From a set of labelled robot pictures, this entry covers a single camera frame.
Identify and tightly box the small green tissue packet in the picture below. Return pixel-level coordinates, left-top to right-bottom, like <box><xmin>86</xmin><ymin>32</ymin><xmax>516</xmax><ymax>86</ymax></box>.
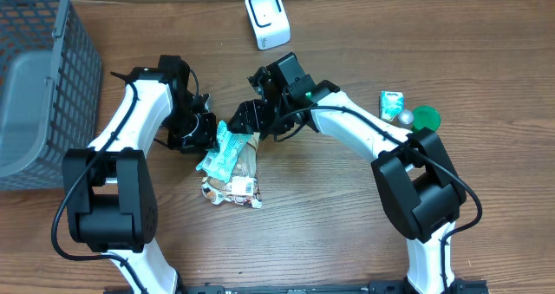
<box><xmin>379</xmin><ymin>91</ymin><xmax>404</xmax><ymax>121</ymax></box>

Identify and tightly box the brown Pantree pouch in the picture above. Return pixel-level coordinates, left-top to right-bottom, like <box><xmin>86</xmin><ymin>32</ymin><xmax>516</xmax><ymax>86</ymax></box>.
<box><xmin>231</xmin><ymin>133</ymin><xmax>260</xmax><ymax>181</ymax></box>

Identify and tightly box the grey plastic mesh basket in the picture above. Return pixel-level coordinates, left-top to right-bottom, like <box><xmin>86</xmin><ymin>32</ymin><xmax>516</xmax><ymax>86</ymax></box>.
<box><xmin>1</xmin><ymin>0</ymin><xmax>103</xmax><ymax>191</ymax></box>

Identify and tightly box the green lid white jar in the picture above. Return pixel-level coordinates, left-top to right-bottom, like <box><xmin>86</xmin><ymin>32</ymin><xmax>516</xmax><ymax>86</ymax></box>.
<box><xmin>411</xmin><ymin>106</ymin><xmax>441</xmax><ymax>132</ymax></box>

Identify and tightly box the clear bottle with silver cap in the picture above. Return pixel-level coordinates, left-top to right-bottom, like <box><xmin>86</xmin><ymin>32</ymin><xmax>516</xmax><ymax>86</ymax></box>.
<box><xmin>395</xmin><ymin>109</ymin><xmax>415</xmax><ymax>129</ymax></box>

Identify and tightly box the brown white wrapper packet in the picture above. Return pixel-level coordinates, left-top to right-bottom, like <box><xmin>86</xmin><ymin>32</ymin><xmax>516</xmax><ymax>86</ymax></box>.
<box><xmin>201</xmin><ymin>176</ymin><xmax>262</xmax><ymax>209</ymax></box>

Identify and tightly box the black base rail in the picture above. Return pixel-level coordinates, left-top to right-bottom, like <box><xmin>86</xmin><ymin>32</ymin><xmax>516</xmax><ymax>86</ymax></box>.
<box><xmin>103</xmin><ymin>280</ymin><xmax>491</xmax><ymax>294</ymax></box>

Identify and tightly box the light green snack packet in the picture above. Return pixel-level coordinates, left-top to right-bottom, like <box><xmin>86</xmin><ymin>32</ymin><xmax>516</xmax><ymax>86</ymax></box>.
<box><xmin>196</xmin><ymin>121</ymin><xmax>252</xmax><ymax>182</ymax></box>

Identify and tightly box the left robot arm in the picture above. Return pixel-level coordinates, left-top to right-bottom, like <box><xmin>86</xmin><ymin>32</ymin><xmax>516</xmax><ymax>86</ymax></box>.
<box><xmin>50</xmin><ymin>55</ymin><xmax>218</xmax><ymax>293</ymax></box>

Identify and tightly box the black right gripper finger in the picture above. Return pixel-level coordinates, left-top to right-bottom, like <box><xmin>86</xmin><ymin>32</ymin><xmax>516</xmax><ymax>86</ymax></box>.
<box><xmin>247</xmin><ymin>67</ymin><xmax>269</xmax><ymax>95</ymax></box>
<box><xmin>227</xmin><ymin>100</ymin><xmax>260</xmax><ymax>134</ymax></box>

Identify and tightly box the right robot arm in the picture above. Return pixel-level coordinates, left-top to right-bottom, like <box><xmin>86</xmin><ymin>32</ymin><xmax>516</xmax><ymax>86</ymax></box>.
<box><xmin>227</xmin><ymin>53</ymin><xmax>469</xmax><ymax>293</ymax></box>

